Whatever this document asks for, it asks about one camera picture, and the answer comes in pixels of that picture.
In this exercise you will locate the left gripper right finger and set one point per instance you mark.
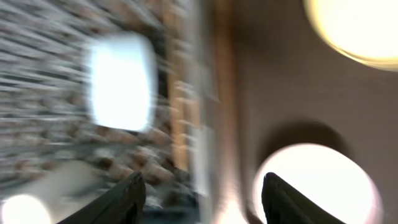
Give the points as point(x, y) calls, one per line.
point(283, 204)

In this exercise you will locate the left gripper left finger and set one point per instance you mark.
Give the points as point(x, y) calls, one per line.
point(123, 204)

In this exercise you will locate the pink bowl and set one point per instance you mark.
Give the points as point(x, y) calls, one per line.
point(325, 176)

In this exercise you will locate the light blue bowl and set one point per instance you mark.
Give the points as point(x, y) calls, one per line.
point(122, 81)

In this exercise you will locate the wooden chopstick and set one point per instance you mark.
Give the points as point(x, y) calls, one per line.
point(177, 94)

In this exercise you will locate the grey dish rack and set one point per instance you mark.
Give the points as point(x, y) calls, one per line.
point(54, 159)

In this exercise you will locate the dark brown serving tray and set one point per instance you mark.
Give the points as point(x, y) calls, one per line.
point(280, 84)

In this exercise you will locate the yellow plate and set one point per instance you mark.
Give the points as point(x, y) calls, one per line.
point(362, 30)

